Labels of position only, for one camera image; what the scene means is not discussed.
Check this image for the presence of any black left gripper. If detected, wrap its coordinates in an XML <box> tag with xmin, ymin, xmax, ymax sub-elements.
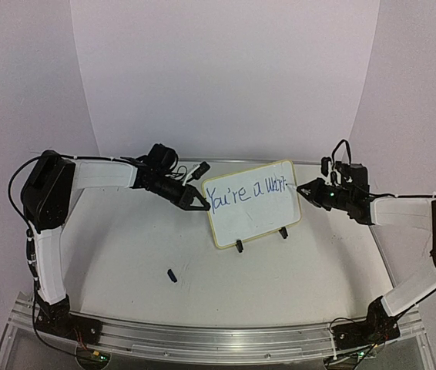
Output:
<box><xmin>147</xmin><ymin>171</ymin><xmax>211</xmax><ymax>210</ymax></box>

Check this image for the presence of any white whiteboard yellow rim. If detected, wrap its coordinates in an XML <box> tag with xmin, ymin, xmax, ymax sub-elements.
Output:
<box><xmin>202</xmin><ymin>160</ymin><xmax>302</xmax><ymax>249</ymax></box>

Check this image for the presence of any blue marker cap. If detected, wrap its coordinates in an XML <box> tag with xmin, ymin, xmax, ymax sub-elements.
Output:
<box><xmin>167</xmin><ymin>269</ymin><xmax>178</xmax><ymax>283</ymax></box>

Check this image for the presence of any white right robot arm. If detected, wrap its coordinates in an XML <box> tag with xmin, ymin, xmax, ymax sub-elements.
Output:
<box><xmin>297</xmin><ymin>158</ymin><xmax>436</xmax><ymax>318</ymax></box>

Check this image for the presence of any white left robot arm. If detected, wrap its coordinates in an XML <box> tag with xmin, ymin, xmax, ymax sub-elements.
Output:
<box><xmin>20</xmin><ymin>143</ymin><xmax>211</xmax><ymax>335</ymax></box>

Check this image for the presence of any black right board stand foot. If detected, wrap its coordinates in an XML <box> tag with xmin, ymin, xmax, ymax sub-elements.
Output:
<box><xmin>279</xmin><ymin>227</ymin><xmax>288</xmax><ymax>240</ymax></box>

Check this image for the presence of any black board stand foot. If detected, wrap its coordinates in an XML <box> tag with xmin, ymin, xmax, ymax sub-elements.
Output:
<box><xmin>235</xmin><ymin>240</ymin><xmax>243</xmax><ymax>253</ymax></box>
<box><xmin>279</xmin><ymin>227</ymin><xmax>288</xmax><ymax>240</ymax></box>

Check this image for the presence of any black left board stand foot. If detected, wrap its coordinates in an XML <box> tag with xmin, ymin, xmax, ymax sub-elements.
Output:
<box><xmin>235</xmin><ymin>240</ymin><xmax>243</xmax><ymax>253</ymax></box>

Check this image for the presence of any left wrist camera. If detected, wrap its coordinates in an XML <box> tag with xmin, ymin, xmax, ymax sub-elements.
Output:
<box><xmin>182</xmin><ymin>161</ymin><xmax>210</xmax><ymax>184</ymax></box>

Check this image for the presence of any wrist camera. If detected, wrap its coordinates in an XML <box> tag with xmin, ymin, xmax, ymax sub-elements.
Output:
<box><xmin>320</xmin><ymin>156</ymin><xmax>338</xmax><ymax>185</ymax></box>
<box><xmin>182</xmin><ymin>161</ymin><xmax>210</xmax><ymax>184</ymax></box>

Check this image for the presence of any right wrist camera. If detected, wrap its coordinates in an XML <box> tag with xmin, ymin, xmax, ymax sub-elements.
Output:
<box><xmin>320</xmin><ymin>156</ymin><xmax>338</xmax><ymax>185</ymax></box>

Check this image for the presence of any black right camera cable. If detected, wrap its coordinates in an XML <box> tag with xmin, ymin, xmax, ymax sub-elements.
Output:
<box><xmin>331</xmin><ymin>139</ymin><xmax>354</xmax><ymax>167</ymax></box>

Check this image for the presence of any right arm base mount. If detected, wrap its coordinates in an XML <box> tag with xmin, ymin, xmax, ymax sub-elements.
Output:
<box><xmin>330</xmin><ymin>313</ymin><xmax>401</xmax><ymax>351</ymax></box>

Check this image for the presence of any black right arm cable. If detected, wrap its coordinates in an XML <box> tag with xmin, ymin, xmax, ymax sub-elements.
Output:
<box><xmin>367</xmin><ymin>191</ymin><xmax>436</xmax><ymax>309</ymax></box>

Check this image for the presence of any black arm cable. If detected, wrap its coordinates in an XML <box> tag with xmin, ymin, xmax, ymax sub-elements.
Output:
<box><xmin>5</xmin><ymin>152</ymin><xmax>138</xmax><ymax>340</ymax></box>
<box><xmin>367</xmin><ymin>191</ymin><xmax>436</xmax><ymax>309</ymax></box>

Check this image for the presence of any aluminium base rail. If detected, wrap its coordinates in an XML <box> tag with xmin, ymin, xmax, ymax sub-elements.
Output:
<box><xmin>0</xmin><ymin>296</ymin><xmax>436</xmax><ymax>369</ymax></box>

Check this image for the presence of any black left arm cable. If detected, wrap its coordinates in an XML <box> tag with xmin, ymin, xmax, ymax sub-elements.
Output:
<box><xmin>5</xmin><ymin>152</ymin><xmax>138</xmax><ymax>340</ymax></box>

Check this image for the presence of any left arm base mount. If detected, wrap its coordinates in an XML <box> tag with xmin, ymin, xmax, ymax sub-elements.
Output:
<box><xmin>35</xmin><ymin>304</ymin><xmax>102</xmax><ymax>345</ymax></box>

